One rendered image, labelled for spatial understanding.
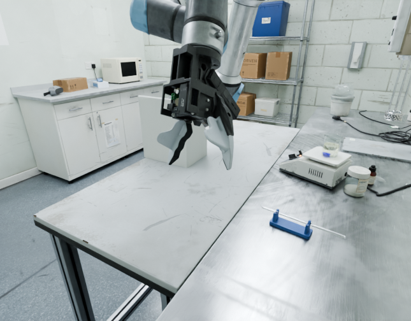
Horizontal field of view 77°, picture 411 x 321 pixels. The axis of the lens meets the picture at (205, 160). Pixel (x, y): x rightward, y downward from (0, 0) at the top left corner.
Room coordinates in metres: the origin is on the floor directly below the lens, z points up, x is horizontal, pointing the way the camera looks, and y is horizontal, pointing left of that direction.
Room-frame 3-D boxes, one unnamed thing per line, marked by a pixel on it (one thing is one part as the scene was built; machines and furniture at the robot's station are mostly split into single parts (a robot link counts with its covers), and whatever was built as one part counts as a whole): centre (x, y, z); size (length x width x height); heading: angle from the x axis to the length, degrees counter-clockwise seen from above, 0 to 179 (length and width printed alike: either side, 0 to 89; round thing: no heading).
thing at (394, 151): (1.06, -0.78, 0.91); 0.30 x 0.20 x 0.01; 61
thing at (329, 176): (0.82, -0.39, 0.94); 0.22 x 0.13 x 0.08; 42
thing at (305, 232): (0.52, -0.21, 0.92); 0.10 x 0.03 x 0.04; 54
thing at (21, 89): (3.34, 1.49, 0.93); 1.70 x 0.01 x 0.06; 151
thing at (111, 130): (2.88, 1.09, 0.40); 0.24 x 0.01 x 0.30; 151
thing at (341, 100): (1.73, -0.91, 1.01); 0.14 x 0.14 x 0.21
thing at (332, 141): (0.79, -0.41, 1.02); 0.06 x 0.05 x 0.08; 109
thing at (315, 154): (0.80, -0.41, 0.98); 0.12 x 0.12 x 0.01; 42
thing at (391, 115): (1.06, -0.79, 1.17); 0.07 x 0.07 x 0.25
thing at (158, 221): (0.99, -0.03, 0.45); 1.20 x 0.48 x 0.90; 151
